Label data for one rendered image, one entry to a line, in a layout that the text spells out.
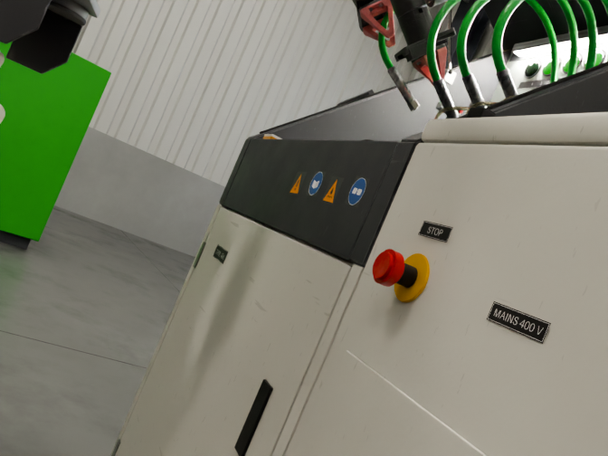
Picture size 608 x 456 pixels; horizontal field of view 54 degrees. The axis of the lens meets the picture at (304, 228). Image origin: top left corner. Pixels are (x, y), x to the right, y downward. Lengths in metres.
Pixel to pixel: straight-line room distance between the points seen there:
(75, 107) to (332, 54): 4.92
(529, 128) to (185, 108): 7.16
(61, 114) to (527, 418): 3.90
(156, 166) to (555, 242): 7.18
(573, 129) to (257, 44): 7.53
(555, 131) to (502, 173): 0.06
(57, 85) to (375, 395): 3.74
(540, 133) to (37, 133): 3.79
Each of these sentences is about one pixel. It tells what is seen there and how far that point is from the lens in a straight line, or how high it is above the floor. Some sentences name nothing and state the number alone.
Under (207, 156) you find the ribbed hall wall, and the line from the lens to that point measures 7.73.
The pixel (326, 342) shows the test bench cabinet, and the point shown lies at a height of 0.69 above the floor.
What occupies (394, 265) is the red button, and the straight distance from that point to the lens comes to 0.57.
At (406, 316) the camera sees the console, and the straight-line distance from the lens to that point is 0.59.
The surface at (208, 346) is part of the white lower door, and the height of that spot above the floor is 0.55.
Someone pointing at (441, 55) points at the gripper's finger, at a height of 1.19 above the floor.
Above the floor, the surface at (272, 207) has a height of 0.82.
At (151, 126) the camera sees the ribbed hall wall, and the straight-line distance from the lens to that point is 7.54.
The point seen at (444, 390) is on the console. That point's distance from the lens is 0.53.
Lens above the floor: 0.79
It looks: 1 degrees up
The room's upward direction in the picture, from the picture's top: 23 degrees clockwise
